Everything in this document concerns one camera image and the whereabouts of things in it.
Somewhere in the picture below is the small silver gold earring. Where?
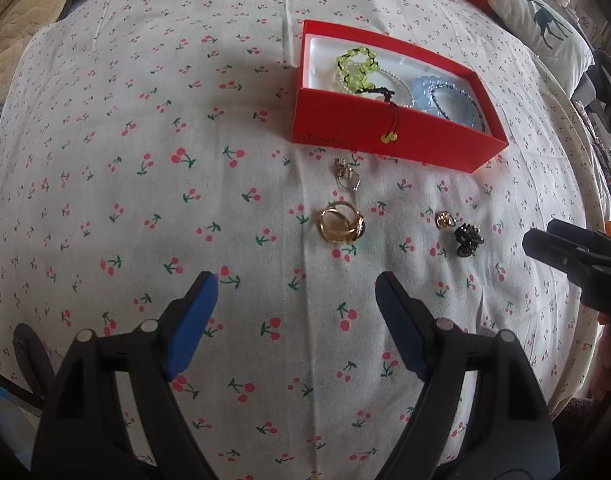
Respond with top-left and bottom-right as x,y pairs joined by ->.
334,158 -> 361,192

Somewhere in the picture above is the black flower hair clip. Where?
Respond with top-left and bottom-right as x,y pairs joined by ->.
454,223 -> 484,258

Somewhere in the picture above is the light blue beaded bracelet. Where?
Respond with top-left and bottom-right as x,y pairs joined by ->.
409,74 -> 490,135

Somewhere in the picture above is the white deer print pillow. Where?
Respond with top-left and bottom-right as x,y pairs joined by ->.
488,0 -> 594,98

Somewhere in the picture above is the right hand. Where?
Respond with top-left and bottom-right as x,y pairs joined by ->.
590,313 -> 611,402

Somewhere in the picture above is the grey office chair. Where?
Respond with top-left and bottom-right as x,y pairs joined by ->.
572,50 -> 611,148

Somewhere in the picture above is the green beaded bracelet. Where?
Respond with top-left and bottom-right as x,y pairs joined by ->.
335,45 -> 402,144

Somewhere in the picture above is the red cardboard box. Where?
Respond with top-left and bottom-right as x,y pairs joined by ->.
292,20 -> 508,174

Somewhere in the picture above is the gold ring with green stone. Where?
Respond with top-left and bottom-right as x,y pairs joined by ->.
317,200 -> 367,246

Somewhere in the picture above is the dark small bead bracelet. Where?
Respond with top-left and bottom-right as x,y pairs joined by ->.
427,84 -> 487,129

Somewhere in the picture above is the cherry print bed sheet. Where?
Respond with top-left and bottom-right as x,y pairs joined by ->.
0,0 -> 610,479

